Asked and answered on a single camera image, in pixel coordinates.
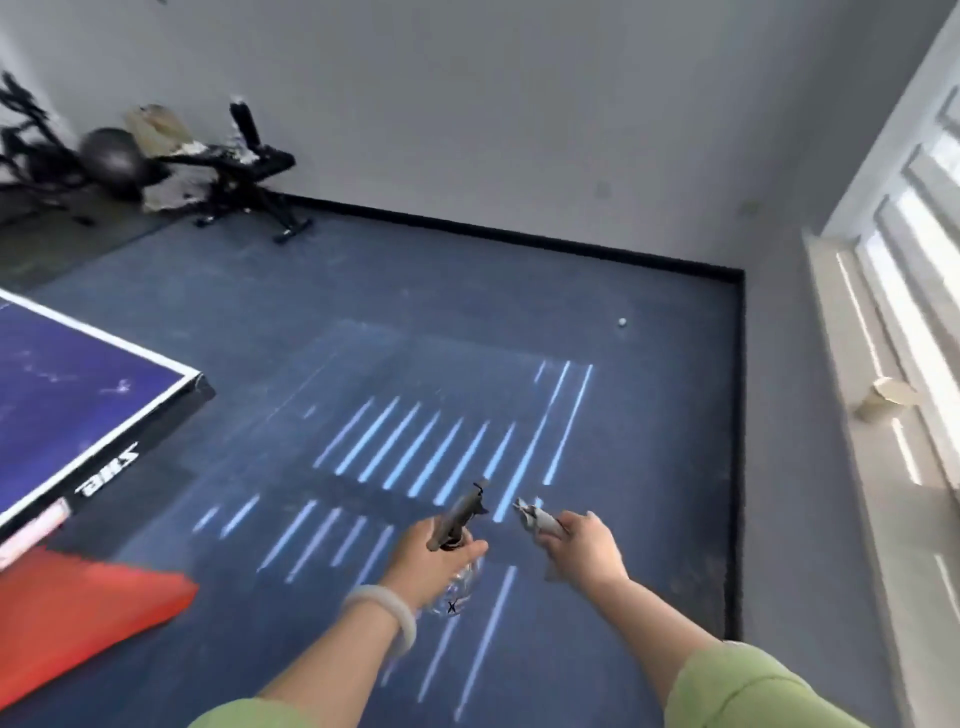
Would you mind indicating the green right sleeve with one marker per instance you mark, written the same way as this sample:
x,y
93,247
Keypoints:
x,y
750,690

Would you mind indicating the grey cleaning cloth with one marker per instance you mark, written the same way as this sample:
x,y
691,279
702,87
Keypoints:
x,y
544,521

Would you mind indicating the dark floor mat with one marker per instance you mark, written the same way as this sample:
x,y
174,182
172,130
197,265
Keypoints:
x,y
67,240

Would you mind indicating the white cloth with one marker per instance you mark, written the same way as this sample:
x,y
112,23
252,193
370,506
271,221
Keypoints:
x,y
202,150

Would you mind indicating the striped zebra window blind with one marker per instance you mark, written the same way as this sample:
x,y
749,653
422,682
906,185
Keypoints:
x,y
922,225

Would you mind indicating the blue table tennis table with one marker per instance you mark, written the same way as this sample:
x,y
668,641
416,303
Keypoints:
x,y
67,405

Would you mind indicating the black sit-up bench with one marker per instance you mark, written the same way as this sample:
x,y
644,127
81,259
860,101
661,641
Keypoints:
x,y
247,169

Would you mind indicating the person's left hand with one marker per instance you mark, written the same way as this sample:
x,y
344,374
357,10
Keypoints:
x,y
420,570

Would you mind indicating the brown paper bag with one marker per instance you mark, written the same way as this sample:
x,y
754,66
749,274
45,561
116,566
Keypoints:
x,y
154,131

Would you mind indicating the crumpled beige paper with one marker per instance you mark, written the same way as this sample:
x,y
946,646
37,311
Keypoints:
x,y
176,191

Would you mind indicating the small beige sill item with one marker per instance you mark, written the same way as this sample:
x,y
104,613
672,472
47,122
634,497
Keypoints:
x,y
885,397

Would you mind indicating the person's right hand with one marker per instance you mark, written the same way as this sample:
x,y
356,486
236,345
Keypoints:
x,y
589,559

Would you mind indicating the person's left forearm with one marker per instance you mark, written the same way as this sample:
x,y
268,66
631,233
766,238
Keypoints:
x,y
330,660

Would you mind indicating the grey exercise ball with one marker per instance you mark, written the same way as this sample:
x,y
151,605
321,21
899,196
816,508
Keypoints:
x,y
112,161

